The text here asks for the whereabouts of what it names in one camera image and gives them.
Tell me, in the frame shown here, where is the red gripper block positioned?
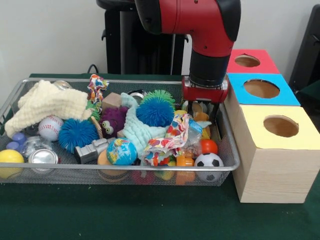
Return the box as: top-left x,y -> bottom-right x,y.
181,74 -> 230,123

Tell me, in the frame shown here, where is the large multicoloured patterned cloth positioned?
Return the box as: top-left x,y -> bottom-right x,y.
141,113 -> 201,167

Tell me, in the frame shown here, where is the blue spiky toy with eyes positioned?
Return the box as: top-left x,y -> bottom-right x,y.
136,99 -> 176,127

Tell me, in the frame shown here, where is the wooden box with three holes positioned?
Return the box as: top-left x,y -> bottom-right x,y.
223,48 -> 320,204

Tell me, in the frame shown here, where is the black and white soccer ball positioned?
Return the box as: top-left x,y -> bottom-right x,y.
194,152 -> 225,181

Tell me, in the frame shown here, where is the mint green waffle cloth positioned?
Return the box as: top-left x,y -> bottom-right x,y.
120,92 -> 212,165

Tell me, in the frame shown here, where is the globe print ball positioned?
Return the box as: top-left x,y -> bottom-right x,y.
106,137 -> 138,166

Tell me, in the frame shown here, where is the small knotted multicoloured cloth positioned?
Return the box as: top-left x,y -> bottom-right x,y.
86,73 -> 110,105

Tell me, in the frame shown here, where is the dark green table cloth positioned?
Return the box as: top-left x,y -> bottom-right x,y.
0,72 -> 320,240

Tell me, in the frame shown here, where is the black chair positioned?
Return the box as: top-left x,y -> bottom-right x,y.
288,4 -> 320,88

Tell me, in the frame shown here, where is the blue spiky ball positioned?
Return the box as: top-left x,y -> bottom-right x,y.
58,118 -> 100,153

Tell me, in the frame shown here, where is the cream waffle cloth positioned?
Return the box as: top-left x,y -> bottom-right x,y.
4,79 -> 94,138

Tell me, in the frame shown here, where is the white baseball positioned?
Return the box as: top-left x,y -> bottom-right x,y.
37,115 -> 65,142

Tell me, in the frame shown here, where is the red soda can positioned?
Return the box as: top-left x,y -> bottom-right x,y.
27,149 -> 60,165

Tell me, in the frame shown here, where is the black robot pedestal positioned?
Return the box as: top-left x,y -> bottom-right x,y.
96,0 -> 192,76

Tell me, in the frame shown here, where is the black looped cable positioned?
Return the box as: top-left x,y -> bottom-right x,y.
86,64 -> 101,75

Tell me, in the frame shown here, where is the shallow wire mesh bin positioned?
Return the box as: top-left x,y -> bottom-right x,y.
0,77 -> 241,187

